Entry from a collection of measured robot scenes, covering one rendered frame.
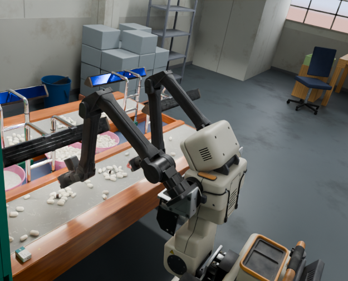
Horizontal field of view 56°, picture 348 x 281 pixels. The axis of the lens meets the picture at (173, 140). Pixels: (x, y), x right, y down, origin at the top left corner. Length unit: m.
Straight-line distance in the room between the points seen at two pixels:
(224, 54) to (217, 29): 0.55
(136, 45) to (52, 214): 3.09
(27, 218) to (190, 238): 0.78
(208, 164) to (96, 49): 3.38
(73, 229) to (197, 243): 0.57
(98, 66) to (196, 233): 3.30
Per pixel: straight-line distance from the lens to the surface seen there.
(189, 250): 1.48
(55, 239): 1.58
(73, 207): 1.77
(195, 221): 1.43
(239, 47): 7.43
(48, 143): 1.62
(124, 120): 1.23
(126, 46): 4.54
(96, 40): 4.39
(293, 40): 9.17
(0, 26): 4.21
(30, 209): 1.77
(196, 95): 2.53
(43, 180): 1.92
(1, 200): 1.15
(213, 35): 7.66
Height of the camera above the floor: 1.89
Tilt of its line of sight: 27 degrees down
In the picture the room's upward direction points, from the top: 11 degrees clockwise
